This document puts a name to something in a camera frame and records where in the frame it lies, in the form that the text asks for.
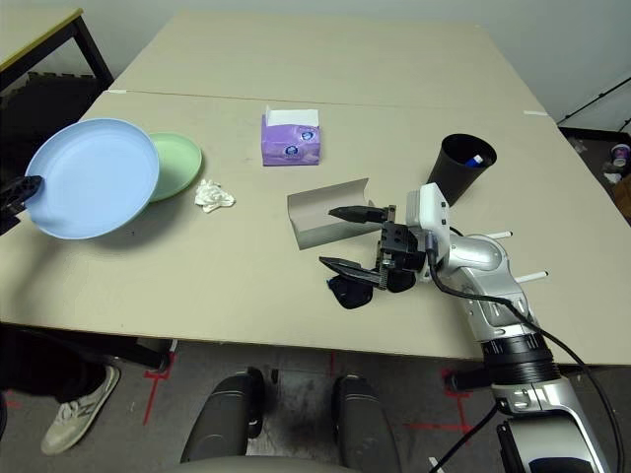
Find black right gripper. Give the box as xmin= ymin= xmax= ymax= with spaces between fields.
xmin=318 ymin=204 xmax=429 ymax=293

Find grey glasses case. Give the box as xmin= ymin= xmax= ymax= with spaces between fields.
xmin=287 ymin=177 xmax=379 ymax=251

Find black sunglasses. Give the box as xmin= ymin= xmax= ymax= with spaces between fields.
xmin=326 ymin=270 xmax=425 ymax=310

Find blue plastic plate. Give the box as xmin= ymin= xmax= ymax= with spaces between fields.
xmin=25 ymin=116 xmax=162 ymax=241

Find white tissue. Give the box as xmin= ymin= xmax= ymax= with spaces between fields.
xmin=194 ymin=178 xmax=237 ymax=214

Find black foam floor mat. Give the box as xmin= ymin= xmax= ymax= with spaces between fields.
xmin=0 ymin=71 xmax=112 ymax=164

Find purple tissue pack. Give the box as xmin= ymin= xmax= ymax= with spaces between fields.
xmin=259 ymin=104 xmax=322 ymax=168

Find black plastic cup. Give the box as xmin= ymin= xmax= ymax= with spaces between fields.
xmin=426 ymin=132 xmax=498 ymax=206

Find black trouser leg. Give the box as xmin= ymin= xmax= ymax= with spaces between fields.
xmin=0 ymin=324 xmax=107 ymax=403

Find green plastic plate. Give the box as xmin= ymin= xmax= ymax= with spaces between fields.
xmin=147 ymin=131 xmax=204 ymax=203

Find black table foot bar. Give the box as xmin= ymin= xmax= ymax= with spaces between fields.
xmin=445 ymin=367 xmax=494 ymax=394
xmin=83 ymin=334 xmax=174 ymax=371

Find grey robot right leg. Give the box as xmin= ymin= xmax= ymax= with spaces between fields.
xmin=332 ymin=373 xmax=400 ymax=473

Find grey robot leg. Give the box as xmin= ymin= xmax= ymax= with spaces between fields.
xmin=179 ymin=368 xmax=265 ymax=464
xmin=332 ymin=373 xmax=400 ymax=473

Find red floor tape mark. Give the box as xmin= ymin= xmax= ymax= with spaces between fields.
xmin=142 ymin=352 xmax=177 ymax=428
xmin=403 ymin=367 xmax=475 ymax=435

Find grey white sneaker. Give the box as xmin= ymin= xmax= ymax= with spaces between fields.
xmin=40 ymin=364 xmax=122 ymax=455

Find grey robot left leg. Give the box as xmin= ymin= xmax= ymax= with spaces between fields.
xmin=179 ymin=368 xmax=265 ymax=464

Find black tripod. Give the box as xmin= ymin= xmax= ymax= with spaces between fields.
xmin=558 ymin=76 xmax=631 ymax=134

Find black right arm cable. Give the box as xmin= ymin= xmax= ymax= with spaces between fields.
xmin=423 ymin=231 xmax=625 ymax=473

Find wooden side table black frame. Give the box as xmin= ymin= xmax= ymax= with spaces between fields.
xmin=0 ymin=7 xmax=114 ymax=95

